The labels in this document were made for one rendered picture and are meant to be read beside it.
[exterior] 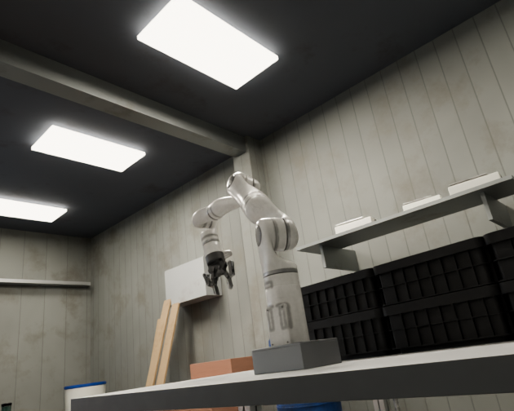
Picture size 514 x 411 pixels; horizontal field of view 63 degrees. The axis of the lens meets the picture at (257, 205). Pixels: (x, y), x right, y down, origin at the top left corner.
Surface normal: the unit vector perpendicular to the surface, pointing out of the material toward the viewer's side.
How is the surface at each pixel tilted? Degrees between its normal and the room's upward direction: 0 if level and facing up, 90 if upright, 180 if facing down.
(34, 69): 90
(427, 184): 90
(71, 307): 90
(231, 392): 90
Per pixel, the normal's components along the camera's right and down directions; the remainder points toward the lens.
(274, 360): -0.69, -0.17
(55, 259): 0.72, -0.33
